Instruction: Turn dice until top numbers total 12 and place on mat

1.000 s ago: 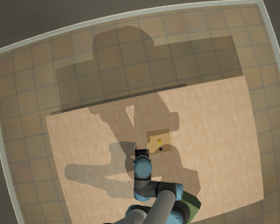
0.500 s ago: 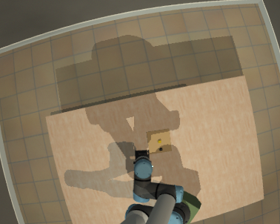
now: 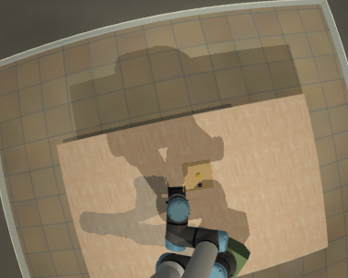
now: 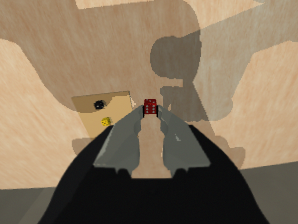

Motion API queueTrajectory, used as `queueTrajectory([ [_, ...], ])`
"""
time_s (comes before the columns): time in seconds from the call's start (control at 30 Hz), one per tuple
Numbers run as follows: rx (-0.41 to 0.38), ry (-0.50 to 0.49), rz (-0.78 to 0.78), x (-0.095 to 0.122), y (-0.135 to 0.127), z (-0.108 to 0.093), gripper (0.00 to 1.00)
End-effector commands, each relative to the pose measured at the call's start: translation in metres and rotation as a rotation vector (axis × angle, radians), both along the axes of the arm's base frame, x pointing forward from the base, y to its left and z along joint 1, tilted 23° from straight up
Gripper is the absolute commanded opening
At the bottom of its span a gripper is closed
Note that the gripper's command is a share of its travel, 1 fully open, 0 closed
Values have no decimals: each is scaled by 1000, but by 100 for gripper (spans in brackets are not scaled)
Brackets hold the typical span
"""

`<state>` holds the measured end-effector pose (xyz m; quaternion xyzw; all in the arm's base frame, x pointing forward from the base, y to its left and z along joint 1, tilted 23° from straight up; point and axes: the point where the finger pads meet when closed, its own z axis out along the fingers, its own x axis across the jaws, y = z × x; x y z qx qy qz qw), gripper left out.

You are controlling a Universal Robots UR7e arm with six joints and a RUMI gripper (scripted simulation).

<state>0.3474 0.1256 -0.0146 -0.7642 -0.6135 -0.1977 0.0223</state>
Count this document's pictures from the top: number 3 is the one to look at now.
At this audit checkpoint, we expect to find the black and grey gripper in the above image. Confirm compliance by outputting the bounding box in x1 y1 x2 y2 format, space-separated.
168 187 186 198

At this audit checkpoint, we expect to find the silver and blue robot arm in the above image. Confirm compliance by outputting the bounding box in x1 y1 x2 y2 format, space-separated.
150 193 237 278

